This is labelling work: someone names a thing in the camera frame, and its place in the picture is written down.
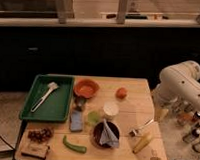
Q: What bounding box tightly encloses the red apple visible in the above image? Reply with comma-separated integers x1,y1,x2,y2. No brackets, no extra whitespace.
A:
116,87,127,99

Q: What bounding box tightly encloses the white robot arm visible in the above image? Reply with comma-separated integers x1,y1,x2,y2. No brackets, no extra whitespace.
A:
152,60,200,121

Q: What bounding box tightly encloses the white cup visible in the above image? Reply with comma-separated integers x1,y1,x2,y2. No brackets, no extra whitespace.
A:
102,102,119,119

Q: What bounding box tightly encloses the small metal cup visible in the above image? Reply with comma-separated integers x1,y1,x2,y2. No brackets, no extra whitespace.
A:
74,97,87,111

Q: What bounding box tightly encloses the yellow corn cob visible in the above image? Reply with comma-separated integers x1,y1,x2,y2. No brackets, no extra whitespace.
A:
132,133,153,153

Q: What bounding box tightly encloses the metal fork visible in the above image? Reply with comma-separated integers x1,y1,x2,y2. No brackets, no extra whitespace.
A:
129,119,154,137

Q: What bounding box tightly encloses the spice bottle with dark cap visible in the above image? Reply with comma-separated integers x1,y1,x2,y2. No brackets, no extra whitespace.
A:
183,129,200,143

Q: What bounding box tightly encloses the blue folded cloth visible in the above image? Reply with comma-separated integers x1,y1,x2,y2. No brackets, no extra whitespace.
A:
99,120,120,148

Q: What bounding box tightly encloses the dark brown bowl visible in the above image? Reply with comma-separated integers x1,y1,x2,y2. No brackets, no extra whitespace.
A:
92,122,120,149

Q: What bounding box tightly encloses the orange bowl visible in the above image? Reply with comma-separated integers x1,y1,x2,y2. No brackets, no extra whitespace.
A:
73,79,99,99

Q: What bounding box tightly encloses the blue sponge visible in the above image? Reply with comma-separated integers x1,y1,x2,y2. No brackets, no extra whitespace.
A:
69,110,83,132

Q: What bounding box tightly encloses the green chili pepper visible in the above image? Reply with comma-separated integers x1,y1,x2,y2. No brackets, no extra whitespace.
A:
63,135,87,154

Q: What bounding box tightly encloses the green plastic tray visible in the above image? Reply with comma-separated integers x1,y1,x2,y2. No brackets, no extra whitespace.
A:
20,75,75,123

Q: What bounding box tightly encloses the bunch of dark grapes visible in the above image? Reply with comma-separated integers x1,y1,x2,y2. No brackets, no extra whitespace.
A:
28,128,53,143

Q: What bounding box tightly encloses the brown wooden block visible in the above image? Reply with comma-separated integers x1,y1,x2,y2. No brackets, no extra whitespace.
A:
21,143,50,160

